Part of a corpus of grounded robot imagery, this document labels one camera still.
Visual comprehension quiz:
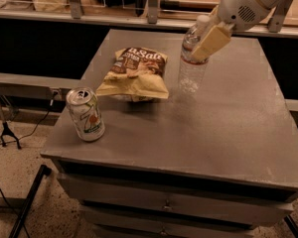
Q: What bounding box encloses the grey metal shelf rail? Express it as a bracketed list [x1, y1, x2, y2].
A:
[0, 0, 298, 37]

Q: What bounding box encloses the brown chip bag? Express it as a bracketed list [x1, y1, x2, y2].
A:
[96, 47, 169, 102]

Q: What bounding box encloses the white green soda can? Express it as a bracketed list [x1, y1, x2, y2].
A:
[66, 87, 105, 142]

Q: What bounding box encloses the clear plastic water bottle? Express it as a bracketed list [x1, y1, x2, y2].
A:
[178, 15, 210, 94]

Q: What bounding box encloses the black tripod stand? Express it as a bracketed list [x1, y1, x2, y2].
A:
[0, 102, 21, 149]

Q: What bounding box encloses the black floor cable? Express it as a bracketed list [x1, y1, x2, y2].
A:
[0, 89, 62, 147]

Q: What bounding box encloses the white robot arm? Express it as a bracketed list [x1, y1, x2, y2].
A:
[192, 0, 293, 61]

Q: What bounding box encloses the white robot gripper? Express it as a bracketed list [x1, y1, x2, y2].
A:
[192, 0, 270, 61]

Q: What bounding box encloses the black metal floor bar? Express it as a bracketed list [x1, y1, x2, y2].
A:
[9, 165, 52, 238]

